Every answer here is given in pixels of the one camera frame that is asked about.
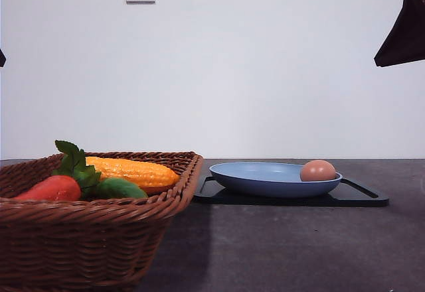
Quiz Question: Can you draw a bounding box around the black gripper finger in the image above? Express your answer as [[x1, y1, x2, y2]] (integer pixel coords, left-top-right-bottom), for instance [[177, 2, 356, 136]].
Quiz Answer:
[[374, 0, 425, 67], [0, 49, 6, 68]]

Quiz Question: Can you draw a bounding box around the brown egg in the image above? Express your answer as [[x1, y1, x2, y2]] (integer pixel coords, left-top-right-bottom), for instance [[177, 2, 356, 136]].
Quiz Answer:
[[300, 160, 336, 181]]

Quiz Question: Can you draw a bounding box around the blue plate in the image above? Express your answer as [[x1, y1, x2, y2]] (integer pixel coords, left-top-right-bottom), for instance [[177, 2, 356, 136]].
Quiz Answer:
[[210, 162, 343, 198]]

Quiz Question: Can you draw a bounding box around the brown wicker basket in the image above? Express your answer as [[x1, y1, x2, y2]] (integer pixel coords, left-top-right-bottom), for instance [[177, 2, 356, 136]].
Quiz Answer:
[[0, 151, 203, 292]]

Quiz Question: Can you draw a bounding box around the green plastic leaf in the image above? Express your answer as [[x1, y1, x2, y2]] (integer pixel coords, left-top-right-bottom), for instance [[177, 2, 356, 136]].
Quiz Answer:
[[53, 140, 102, 198]]

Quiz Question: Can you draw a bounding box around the red plastic carrot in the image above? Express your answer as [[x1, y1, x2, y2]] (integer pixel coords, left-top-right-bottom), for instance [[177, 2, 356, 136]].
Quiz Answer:
[[14, 175, 81, 202]]

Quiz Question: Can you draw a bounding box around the black rectangular tray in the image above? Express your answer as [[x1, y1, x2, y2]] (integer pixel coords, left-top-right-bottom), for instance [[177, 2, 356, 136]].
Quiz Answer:
[[194, 177, 389, 207]]

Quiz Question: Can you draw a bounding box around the green plastic vegetable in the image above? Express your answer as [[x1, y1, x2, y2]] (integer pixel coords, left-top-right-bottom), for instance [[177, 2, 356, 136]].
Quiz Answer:
[[96, 177, 148, 198]]

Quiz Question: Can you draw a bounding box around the yellow plastic corn cob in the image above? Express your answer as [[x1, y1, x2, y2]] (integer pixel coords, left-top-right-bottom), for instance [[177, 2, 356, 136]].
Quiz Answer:
[[86, 157, 180, 188]]

